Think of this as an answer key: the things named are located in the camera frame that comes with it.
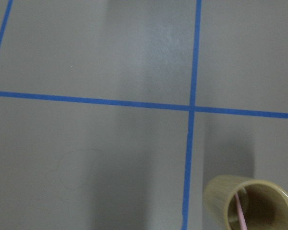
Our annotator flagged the tan bamboo cup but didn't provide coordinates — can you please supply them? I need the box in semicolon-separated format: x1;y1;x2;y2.
203;175;288;230

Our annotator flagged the brown paper table cover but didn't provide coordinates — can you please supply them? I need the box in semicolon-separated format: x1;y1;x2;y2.
0;0;288;230

